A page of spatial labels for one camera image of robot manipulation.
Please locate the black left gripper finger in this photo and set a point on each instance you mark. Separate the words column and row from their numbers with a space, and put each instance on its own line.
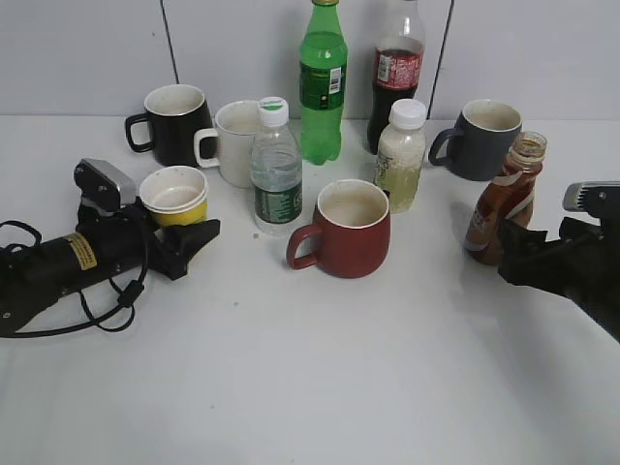
column 175, row 246

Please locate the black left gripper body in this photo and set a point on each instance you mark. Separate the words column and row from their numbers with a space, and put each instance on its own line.
column 120, row 248

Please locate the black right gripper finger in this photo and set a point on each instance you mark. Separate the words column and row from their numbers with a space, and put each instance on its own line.
column 521, row 248

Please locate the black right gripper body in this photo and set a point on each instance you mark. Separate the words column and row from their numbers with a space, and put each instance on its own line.
column 583, row 265

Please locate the yellow paper cup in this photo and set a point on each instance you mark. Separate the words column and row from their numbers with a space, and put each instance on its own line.
column 175, row 196

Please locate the brown coffee bottle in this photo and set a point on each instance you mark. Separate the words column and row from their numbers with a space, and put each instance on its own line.
column 509, row 195

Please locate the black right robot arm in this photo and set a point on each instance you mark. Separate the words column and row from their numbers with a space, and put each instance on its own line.
column 582, row 265

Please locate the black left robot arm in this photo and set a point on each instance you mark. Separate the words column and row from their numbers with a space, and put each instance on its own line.
column 15, row 314

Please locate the grey ceramic mug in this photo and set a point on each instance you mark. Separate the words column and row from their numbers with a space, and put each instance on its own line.
column 476, row 146

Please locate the black ceramic mug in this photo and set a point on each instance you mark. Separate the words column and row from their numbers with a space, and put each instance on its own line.
column 180, row 127

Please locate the clear water bottle green label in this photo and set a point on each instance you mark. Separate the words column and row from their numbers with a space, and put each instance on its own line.
column 276, row 170

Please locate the white ceramic mug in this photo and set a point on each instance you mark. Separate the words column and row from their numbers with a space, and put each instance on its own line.
column 236, row 124

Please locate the white capped juice bottle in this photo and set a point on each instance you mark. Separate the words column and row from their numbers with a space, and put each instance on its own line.
column 401, row 150

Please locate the red ceramic mug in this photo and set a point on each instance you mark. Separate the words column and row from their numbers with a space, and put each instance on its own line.
column 349, row 234

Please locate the cola bottle red label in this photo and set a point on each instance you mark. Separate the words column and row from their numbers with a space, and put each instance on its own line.
column 397, row 64

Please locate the green soda bottle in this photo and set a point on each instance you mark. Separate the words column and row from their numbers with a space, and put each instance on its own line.
column 323, row 63

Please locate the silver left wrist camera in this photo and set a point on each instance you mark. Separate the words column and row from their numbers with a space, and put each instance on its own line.
column 103, row 186

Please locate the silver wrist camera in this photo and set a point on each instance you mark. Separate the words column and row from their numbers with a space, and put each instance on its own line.
column 600, row 199
column 103, row 186

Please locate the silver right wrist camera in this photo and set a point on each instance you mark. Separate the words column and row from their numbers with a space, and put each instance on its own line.
column 600, row 199

